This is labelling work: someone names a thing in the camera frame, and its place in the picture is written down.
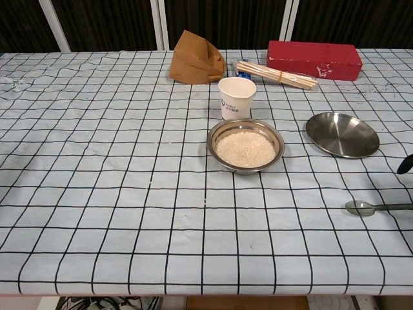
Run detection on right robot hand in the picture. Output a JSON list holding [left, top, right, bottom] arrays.
[[396, 157, 413, 176]]

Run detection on metal spoon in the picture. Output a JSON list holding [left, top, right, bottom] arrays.
[[345, 200, 413, 216]]

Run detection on white paper cup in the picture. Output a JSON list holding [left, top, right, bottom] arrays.
[[217, 77, 257, 121]]

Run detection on metal bowl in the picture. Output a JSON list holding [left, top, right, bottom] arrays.
[[206, 118, 285, 176]]

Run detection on round metal plate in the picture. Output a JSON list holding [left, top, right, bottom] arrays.
[[305, 112, 381, 159]]

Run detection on red rectangular box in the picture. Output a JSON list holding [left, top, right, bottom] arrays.
[[266, 40, 363, 82]]

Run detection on bundle of wooden sticks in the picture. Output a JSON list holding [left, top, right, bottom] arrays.
[[236, 61, 319, 92]]

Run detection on toothpaste tube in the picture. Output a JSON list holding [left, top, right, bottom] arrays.
[[230, 58, 254, 80]]

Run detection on brown cloth pouch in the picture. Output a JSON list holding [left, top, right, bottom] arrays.
[[169, 30, 227, 85]]

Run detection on checked tablecloth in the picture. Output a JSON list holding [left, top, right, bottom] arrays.
[[0, 48, 413, 296]]

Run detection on white frame post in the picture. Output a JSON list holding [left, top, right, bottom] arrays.
[[41, 0, 72, 53], [278, 0, 300, 50], [149, 0, 170, 51]]

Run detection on floor cables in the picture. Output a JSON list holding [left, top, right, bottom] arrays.
[[55, 295, 162, 310]]

